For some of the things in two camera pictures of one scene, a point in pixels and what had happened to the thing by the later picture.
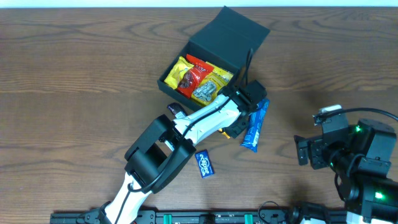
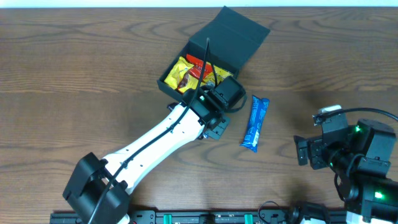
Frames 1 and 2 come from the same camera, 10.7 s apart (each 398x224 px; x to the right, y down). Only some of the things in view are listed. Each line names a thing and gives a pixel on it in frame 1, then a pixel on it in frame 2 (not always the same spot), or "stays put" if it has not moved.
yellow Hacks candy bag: x=206 y=91 stays put
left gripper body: x=237 y=125 → x=193 y=94
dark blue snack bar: x=175 y=108 stays put
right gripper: x=315 y=147 stays put
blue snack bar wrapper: x=257 y=118 stays put
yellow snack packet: x=227 y=136 → x=192 y=84
